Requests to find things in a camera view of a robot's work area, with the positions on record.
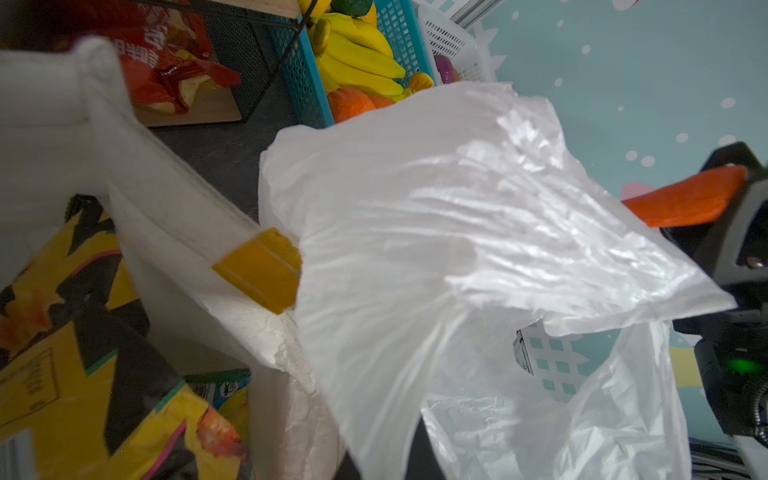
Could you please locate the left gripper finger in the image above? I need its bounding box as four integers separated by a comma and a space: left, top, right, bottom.
333, 419, 446, 480

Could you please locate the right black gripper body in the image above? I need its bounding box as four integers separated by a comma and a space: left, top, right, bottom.
662, 142, 767, 444

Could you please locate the orange carrot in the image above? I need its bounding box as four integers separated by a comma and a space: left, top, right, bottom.
622, 165, 748, 228

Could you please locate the green yellow snack bag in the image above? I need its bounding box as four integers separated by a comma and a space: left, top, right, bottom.
183, 369, 251, 445

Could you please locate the white plastic grocery bag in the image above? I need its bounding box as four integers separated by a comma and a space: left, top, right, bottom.
260, 82, 735, 479

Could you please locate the gold black snack bag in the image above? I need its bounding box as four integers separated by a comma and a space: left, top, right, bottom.
1, 195, 254, 479

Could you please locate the white canvas tote bag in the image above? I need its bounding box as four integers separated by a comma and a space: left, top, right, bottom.
1, 37, 344, 479

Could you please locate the orange fruit left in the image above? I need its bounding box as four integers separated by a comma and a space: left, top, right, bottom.
327, 87, 376, 123

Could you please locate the purple onion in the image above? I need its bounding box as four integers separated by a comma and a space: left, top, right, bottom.
434, 54, 461, 84

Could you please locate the teal plastic fruit basket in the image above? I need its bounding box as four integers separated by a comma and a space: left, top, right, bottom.
267, 1, 437, 128

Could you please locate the yellow banana bunch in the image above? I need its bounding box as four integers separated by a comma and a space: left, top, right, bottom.
309, 13, 435, 102

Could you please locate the white plastic vegetable basket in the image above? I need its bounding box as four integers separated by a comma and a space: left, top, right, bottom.
417, 4, 496, 84

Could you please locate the green avocado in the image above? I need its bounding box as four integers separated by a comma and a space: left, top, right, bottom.
331, 0, 374, 17

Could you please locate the red snack bag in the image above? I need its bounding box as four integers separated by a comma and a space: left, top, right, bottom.
53, 1, 241, 116

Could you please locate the black wire snack shelf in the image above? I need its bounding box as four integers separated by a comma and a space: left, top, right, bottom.
134, 1, 316, 129

